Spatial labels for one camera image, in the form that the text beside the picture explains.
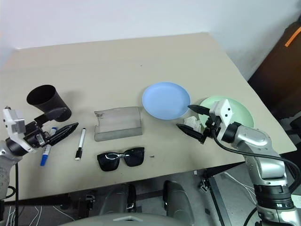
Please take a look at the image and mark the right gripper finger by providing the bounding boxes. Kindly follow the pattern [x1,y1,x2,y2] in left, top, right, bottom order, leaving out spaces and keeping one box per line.
[187,104,211,116]
[176,123,204,143]

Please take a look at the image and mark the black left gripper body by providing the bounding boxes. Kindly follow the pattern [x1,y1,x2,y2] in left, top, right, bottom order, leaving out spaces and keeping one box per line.
[23,121,52,148]

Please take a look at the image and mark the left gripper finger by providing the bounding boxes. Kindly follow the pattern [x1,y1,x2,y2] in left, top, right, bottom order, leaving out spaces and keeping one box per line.
[33,107,69,126]
[48,121,79,146]

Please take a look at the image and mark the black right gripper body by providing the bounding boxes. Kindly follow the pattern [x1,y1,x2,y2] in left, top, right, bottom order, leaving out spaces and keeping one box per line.
[199,113,222,144]

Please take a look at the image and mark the crumpled white tissue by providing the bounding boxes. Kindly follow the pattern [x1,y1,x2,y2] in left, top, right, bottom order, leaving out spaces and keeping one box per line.
[183,115,203,133]

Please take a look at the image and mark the black cup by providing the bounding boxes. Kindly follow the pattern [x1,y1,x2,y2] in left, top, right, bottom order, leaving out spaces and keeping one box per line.
[26,84,72,123]

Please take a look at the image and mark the black capped whiteboard marker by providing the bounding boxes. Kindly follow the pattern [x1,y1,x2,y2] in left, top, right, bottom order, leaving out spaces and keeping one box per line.
[75,128,87,161]

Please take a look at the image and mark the blue capped whiteboard marker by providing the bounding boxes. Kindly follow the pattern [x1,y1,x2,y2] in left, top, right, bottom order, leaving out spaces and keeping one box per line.
[40,127,58,167]

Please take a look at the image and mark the green plate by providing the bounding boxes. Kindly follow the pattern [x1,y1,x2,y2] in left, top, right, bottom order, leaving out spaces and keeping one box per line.
[199,95,255,129]

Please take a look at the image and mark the blue plate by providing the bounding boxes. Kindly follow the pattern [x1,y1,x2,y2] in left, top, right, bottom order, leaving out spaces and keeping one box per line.
[141,81,192,121]

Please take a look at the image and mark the metal table clamp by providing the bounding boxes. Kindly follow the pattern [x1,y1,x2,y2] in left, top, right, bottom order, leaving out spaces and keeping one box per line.
[198,178,212,193]
[84,194,95,210]

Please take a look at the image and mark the black sunglasses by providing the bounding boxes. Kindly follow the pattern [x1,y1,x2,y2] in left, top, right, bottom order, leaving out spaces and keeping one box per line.
[96,147,145,172]

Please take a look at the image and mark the clear plastic glasses case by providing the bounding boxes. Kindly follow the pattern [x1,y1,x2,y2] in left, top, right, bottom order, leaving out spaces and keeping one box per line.
[94,106,143,143]

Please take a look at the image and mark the black metal table leg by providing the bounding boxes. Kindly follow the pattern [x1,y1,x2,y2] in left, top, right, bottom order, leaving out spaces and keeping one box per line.
[203,168,230,226]

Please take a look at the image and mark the black chair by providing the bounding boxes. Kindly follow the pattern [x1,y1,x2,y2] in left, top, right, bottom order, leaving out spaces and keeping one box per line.
[278,116,301,156]

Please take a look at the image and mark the dark brown cabinet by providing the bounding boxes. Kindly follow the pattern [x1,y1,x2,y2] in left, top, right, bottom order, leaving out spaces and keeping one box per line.
[247,20,301,120]

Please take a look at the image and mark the grey robot torso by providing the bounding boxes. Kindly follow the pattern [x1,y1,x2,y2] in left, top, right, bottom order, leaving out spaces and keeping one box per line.
[57,211,171,226]

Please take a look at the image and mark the orange tape strip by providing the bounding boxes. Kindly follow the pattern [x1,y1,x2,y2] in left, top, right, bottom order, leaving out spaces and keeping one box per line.
[284,27,301,47]

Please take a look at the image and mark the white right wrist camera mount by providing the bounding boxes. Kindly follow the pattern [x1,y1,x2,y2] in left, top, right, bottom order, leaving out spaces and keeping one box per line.
[208,98,237,140]

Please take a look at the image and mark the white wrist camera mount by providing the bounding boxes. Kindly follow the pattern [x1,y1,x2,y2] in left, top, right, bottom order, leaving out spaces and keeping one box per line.
[2,106,26,140]
[208,98,237,140]

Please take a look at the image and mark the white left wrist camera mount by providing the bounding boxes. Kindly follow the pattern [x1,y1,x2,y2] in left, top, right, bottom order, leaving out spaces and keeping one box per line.
[2,106,26,140]

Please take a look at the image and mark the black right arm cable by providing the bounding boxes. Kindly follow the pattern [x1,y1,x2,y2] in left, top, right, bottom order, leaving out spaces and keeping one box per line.
[210,127,301,196]

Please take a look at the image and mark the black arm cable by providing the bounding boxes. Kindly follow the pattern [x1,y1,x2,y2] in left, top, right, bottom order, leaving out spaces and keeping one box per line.
[6,161,20,226]
[210,127,301,196]

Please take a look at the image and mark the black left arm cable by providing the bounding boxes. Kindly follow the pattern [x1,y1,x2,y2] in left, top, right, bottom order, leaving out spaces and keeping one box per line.
[6,161,20,226]

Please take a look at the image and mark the white floor cable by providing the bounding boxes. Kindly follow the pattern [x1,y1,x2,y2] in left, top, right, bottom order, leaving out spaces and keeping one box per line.
[4,204,62,226]
[222,171,259,206]

